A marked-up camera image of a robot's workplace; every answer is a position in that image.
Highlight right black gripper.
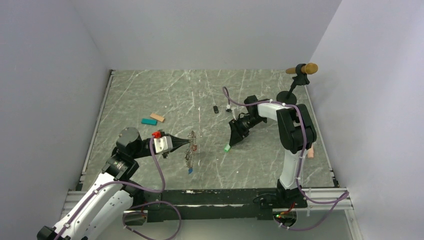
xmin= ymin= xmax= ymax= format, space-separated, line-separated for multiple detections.
xmin=229 ymin=115 xmax=266 ymax=147

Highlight round metal keyring disc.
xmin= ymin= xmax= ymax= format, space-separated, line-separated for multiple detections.
xmin=184 ymin=131 xmax=197 ymax=169

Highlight green tagged key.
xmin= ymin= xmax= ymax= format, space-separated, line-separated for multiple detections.
xmin=224 ymin=144 xmax=231 ymax=153

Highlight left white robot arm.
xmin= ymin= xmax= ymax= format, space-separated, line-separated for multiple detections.
xmin=36 ymin=127 xmax=192 ymax=240

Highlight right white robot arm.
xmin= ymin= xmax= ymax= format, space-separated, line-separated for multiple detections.
xmin=228 ymin=95 xmax=317 ymax=208

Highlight teal key tag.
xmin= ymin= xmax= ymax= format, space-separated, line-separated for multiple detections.
xmin=140 ymin=118 xmax=158 ymax=126

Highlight orange key tag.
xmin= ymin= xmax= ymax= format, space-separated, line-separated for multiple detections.
xmin=150 ymin=113 xmax=166 ymax=123

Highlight black tagged key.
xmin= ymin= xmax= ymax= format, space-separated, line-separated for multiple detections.
xmin=213 ymin=105 xmax=219 ymax=114

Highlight black microphone stand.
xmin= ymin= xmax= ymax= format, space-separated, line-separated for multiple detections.
xmin=276 ymin=72 xmax=310 ymax=105

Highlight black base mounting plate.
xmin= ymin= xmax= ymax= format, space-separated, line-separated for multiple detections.
xmin=124 ymin=187 xmax=308 ymax=225

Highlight pink cylindrical object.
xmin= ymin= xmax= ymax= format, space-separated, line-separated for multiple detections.
xmin=307 ymin=144 xmax=315 ymax=159

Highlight gold microphone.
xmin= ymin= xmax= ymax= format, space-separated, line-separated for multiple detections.
xmin=285 ymin=63 xmax=319 ymax=75

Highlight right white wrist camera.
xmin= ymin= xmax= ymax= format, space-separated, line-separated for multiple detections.
xmin=225 ymin=103 xmax=238 ymax=120

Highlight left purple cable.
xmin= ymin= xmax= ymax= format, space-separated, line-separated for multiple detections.
xmin=52 ymin=135 xmax=167 ymax=240

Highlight purple cable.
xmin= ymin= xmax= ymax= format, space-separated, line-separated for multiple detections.
xmin=52 ymin=135 xmax=167 ymax=240
xmin=221 ymin=86 xmax=351 ymax=232

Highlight aluminium frame rail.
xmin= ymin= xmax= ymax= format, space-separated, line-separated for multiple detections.
xmin=302 ymin=187 xmax=354 ymax=211

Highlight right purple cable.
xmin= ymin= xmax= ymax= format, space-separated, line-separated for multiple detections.
xmin=221 ymin=86 xmax=351 ymax=232

